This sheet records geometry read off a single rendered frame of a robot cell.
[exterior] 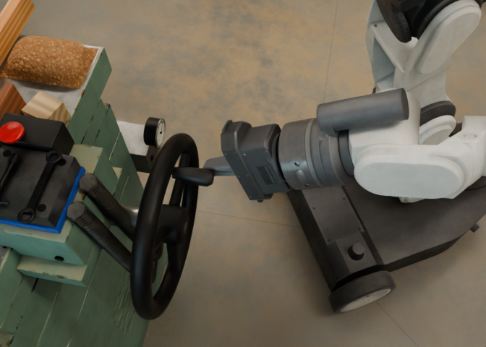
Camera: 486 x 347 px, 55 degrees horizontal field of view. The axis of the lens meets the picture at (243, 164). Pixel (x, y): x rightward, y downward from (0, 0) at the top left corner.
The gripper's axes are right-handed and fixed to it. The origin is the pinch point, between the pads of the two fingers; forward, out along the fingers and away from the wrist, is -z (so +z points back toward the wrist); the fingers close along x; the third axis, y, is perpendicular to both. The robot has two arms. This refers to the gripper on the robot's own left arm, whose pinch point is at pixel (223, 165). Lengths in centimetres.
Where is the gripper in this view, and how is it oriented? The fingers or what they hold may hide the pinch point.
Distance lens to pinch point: 66.3
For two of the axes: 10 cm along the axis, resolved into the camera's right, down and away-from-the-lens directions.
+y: -3.3, 6.5, -6.8
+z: 8.5, -1.2, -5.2
